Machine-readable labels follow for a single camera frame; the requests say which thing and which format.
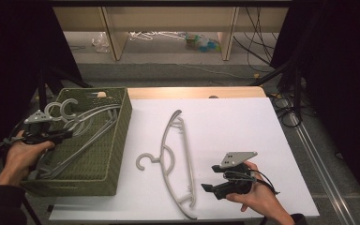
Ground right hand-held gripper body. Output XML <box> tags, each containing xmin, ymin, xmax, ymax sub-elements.
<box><xmin>219</xmin><ymin>151</ymin><xmax>259</xmax><ymax>195</ymax></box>

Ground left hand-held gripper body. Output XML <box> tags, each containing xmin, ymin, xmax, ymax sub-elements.
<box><xmin>21</xmin><ymin>110</ymin><xmax>57</xmax><ymax>146</ymax></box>

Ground grey plastic clothes hanger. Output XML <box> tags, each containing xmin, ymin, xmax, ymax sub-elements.
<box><xmin>37</xmin><ymin>97</ymin><xmax>122</xmax><ymax>181</ymax></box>
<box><xmin>135</xmin><ymin>109</ymin><xmax>199</xmax><ymax>220</ymax></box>
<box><xmin>35</xmin><ymin>100</ymin><xmax>122</xmax><ymax>181</ymax></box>

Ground green woven basket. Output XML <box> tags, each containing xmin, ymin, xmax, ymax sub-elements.
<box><xmin>21</xmin><ymin>86</ymin><xmax>133</xmax><ymax>197</ymax></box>

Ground person's left hand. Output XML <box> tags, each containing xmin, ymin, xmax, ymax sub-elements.
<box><xmin>0</xmin><ymin>130</ymin><xmax>56</xmax><ymax>188</ymax></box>

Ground person's right hand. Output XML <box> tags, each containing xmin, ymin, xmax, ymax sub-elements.
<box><xmin>226</xmin><ymin>160</ymin><xmax>287</xmax><ymax>225</ymax></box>

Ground white table sheet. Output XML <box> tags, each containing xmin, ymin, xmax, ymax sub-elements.
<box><xmin>48</xmin><ymin>97</ymin><xmax>321</xmax><ymax>221</ymax></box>

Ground black metal stand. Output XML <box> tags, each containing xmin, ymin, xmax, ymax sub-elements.
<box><xmin>249</xmin><ymin>58</ymin><xmax>305</xmax><ymax>124</ymax></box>
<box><xmin>37</xmin><ymin>64</ymin><xmax>94</xmax><ymax>111</ymax></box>

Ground clear plastic bag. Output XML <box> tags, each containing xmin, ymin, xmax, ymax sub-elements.
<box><xmin>91</xmin><ymin>31</ymin><xmax>111</xmax><ymax>53</ymax></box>

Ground white hangers on floor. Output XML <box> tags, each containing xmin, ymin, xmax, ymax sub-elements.
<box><xmin>128</xmin><ymin>30</ymin><xmax>186</xmax><ymax>42</ymax></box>

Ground pile of colourful toys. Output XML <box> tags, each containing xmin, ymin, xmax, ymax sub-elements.
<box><xmin>185</xmin><ymin>33</ymin><xmax>221</xmax><ymax>53</ymax></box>

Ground black curtain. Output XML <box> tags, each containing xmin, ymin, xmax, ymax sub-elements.
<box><xmin>270</xmin><ymin>0</ymin><xmax>360</xmax><ymax>207</ymax></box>

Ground beige wooden shelf unit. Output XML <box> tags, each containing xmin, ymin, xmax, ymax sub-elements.
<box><xmin>52</xmin><ymin>6</ymin><xmax>290</xmax><ymax>62</ymax></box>

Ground right hand-held gripper cable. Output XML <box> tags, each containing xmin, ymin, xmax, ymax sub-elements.
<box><xmin>248</xmin><ymin>168</ymin><xmax>281</xmax><ymax>197</ymax></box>

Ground metal floor rail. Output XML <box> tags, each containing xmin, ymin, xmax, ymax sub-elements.
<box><xmin>289</xmin><ymin>112</ymin><xmax>356</xmax><ymax>225</ymax></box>

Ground bundle of black floor cables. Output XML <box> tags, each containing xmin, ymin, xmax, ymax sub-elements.
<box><xmin>232</xmin><ymin>6</ymin><xmax>305</xmax><ymax>129</ymax></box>

